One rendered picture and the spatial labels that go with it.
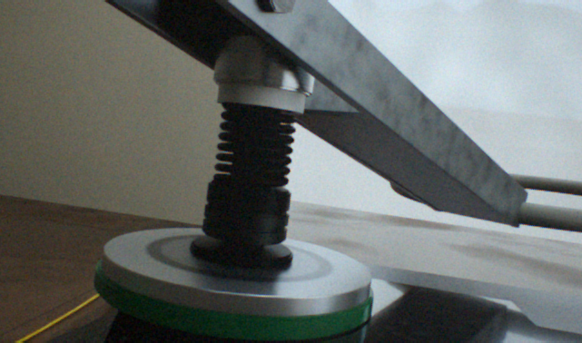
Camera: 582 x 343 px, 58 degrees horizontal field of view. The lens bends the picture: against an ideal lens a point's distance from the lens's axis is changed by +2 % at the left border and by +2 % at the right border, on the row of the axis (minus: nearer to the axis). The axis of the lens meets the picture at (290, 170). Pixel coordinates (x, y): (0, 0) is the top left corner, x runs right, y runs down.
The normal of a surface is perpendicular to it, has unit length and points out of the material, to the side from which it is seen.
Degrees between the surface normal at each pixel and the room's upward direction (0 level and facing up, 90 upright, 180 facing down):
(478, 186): 90
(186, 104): 90
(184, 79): 90
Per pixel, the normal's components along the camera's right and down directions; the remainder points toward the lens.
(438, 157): 0.71, 0.13
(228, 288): 0.13, -0.99
